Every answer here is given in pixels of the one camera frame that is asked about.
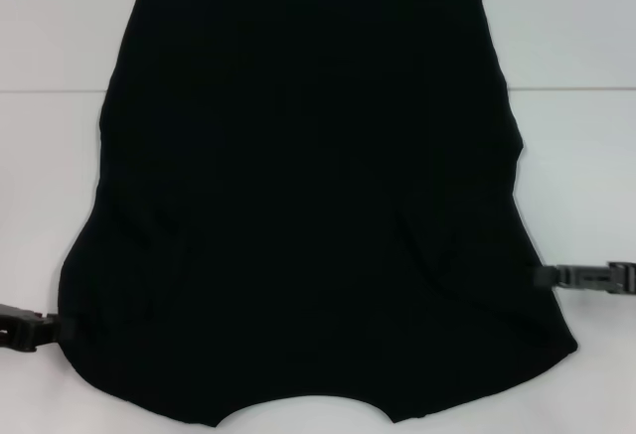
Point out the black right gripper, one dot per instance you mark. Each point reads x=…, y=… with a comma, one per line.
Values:
x=625, y=277

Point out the black t-shirt with white print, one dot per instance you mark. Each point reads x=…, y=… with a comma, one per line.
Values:
x=298, y=156

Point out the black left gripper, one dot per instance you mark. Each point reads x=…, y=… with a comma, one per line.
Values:
x=17, y=327

